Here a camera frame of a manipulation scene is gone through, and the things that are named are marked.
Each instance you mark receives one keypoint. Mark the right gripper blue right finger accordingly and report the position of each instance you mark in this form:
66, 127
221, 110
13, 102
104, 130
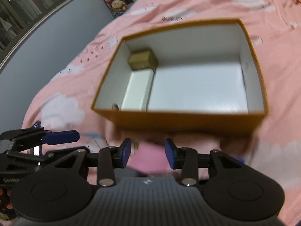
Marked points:
175, 156

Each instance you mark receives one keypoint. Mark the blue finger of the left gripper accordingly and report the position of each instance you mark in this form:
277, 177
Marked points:
56, 138

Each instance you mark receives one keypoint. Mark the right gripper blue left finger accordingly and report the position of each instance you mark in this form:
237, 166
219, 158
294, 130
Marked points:
123, 153

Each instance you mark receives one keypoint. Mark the pink pouch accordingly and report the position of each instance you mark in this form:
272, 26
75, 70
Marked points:
150, 159

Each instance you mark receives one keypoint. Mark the white rectangular box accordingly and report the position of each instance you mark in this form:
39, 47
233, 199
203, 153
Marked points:
138, 90

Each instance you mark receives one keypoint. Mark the small brown cardboard box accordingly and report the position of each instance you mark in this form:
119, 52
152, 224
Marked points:
144, 59

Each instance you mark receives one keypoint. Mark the orange cardboard storage box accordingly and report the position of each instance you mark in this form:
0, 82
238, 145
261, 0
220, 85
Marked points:
208, 80

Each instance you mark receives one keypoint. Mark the pink cloud-print duvet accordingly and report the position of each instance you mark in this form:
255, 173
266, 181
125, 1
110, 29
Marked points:
226, 179

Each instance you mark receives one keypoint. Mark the dark window frame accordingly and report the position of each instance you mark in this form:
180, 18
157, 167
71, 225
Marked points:
19, 19

